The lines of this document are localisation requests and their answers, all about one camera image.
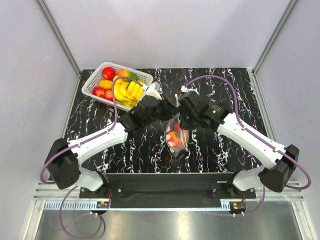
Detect aluminium frame post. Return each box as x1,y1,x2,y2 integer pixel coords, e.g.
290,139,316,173
252,0,299,75
35,0,82,76

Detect left connector board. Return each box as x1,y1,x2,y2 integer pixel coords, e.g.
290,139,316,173
96,200,111,209

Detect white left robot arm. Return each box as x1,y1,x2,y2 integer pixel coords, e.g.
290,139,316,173
44,96,179,198

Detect small red apple middle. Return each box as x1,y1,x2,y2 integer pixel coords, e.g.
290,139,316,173
103,89,113,102

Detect left aluminium frame post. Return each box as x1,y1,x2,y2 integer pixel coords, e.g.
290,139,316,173
35,0,82,76

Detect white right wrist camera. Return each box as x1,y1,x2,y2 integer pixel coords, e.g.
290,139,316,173
180,85,199,94

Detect connector board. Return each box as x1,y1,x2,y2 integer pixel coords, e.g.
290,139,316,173
96,200,111,209
231,201,246,210

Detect green orange mango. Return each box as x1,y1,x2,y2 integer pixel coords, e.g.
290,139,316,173
117,69,139,81

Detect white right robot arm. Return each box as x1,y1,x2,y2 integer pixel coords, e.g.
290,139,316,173
177,90,299,199

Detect small red apple front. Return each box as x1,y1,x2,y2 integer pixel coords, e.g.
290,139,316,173
92,86,105,98

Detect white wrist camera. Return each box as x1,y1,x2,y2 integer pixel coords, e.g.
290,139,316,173
180,85,199,94
145,82,162,100

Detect right connector board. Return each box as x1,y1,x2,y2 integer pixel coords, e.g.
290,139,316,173
231,201,246,210

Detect right aluminium frame post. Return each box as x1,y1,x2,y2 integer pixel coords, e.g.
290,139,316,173
252,0,299,75

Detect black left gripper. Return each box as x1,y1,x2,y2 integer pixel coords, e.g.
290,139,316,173
143,95,180,128

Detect yellow banana bunch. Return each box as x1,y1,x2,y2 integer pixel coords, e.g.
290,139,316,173
113,78,145,108

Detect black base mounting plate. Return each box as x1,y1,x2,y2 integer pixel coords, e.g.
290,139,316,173
79,173,256,210

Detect aluminium front rail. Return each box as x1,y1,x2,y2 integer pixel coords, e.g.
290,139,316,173
33,180,303,213

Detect small red apple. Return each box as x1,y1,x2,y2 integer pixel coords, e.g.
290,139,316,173
103,89,113,102
92,86,105,98

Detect red apple back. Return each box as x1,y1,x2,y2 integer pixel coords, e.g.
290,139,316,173
101,66,116,80

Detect clear dotted zip top bag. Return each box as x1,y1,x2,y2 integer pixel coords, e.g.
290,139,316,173
165,113,189,158

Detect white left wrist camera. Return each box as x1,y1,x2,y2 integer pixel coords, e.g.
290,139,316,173
145,82,162,100

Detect white plastic fruit basket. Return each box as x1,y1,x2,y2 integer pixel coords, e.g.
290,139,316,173
81,62,153,112

